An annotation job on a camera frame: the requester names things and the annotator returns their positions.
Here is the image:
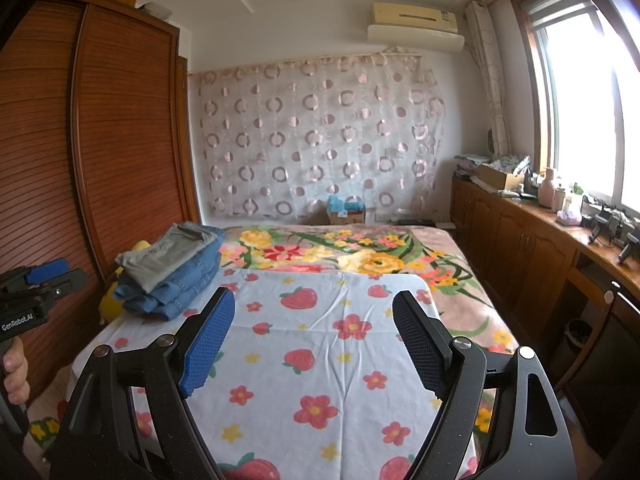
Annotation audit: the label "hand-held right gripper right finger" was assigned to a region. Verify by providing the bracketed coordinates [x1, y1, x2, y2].
[392, 290, 578, 480]

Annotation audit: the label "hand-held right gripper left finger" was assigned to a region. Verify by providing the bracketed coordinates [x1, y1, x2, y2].
[50, 287, 236, 480]

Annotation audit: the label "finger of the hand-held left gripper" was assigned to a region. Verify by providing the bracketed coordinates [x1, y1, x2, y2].
[40, 268, 88, 293]
[7, 258, 71, 286]

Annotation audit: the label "grey pants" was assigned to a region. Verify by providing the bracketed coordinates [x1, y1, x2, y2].
[115, 222, 221, 292]

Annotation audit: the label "person's left hand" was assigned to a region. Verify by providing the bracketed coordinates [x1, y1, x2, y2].
[1, 336, 31, 406]

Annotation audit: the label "folded blue denim jeans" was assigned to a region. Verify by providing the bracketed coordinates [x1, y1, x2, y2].
[112, 225, 224, 321]

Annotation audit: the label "floral pink blanket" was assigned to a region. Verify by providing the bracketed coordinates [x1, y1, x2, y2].
[215, 224, 521, 441]

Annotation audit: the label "strawberry print bed sheet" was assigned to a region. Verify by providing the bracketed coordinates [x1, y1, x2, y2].
[70, 267, 493, 480]

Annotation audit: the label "wooden cabinet counter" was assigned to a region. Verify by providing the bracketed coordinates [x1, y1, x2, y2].
[450, 175, 640, 436]

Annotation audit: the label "cardboard box with blue cloth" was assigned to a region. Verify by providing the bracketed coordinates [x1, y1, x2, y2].
[326, 196, 366, 225]

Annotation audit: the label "wooden slatted wardrobe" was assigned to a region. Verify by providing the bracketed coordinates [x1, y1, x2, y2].
[0, 0, 203, 411]

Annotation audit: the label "black waste bin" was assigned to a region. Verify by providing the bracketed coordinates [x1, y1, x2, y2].
[565, 317, 593, 366]

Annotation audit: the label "open cardboard box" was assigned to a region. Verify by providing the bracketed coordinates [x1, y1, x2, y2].
[475, 162, 526, 191]

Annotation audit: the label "black small tripods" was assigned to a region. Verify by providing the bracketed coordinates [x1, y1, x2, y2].
[582, 205, 640, 263]

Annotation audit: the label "beige window curtain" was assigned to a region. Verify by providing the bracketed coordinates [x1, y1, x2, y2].
[464, 0, 511, 158]

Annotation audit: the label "window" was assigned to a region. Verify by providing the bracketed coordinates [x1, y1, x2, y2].
[510, 0, 640, 211]

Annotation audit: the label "cream air conditioner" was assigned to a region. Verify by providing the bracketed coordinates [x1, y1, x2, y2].
[367, 1, 465, 53]

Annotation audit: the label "circle pattern wall curtain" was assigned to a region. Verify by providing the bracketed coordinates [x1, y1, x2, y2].
[189, 52, 446, 218]

